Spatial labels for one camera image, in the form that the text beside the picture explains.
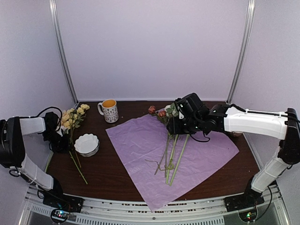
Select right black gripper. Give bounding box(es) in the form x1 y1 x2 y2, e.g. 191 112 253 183
167 116 203 135

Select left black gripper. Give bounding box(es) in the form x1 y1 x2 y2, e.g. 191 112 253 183
42 130 72 153

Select pale yellow fake flower bunch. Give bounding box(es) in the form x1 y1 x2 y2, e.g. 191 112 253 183
57 104 90 184

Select purple wrapping paper sheet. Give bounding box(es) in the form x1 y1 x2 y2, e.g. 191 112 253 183
106 115 239 211

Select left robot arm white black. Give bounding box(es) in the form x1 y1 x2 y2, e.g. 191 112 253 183
0 112 69 208

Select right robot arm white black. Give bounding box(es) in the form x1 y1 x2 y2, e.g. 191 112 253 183
165 104 300 207

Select white scalloped bowl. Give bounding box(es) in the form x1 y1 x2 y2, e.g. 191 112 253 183
74 134 99 157

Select small white floral cup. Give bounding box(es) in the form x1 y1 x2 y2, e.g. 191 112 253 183
228 132 243 137

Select white floral mug yellow inside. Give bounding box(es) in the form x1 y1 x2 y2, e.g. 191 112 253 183
97 99 119 123

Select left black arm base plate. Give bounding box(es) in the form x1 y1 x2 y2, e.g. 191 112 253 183
43 195 84 213

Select aluminium front rail frame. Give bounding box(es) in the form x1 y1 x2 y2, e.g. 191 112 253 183
18 182 291 225

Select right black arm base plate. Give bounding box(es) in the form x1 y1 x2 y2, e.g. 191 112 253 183
224 194 264 212

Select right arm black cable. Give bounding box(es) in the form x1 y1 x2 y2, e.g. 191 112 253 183
264 110 300 209

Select left aluminium corner post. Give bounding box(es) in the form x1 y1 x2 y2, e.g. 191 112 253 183
49 0 79 104

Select aluminium corner post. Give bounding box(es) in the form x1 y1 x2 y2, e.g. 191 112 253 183
49 0 79 104
226 0 256 103

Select right aluminium corner post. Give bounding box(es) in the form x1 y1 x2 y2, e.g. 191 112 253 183
226 0 256 103

